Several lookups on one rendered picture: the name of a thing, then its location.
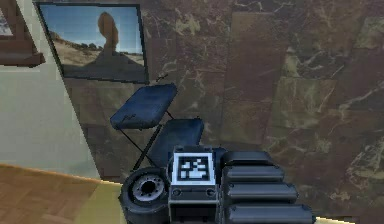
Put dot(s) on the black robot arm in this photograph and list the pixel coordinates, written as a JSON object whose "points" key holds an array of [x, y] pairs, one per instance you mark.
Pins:
{"points": [[253, 186]]}

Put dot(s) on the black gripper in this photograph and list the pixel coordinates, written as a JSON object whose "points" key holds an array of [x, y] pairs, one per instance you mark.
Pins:
{"points": [[145, 191]]}

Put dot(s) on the blue folding chair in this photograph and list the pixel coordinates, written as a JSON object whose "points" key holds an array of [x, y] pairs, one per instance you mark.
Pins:
{"points": [[146, 106]]}

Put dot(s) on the framed desert landscape picture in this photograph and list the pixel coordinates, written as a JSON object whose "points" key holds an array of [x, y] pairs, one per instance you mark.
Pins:
{"points": [[96, 43]]}

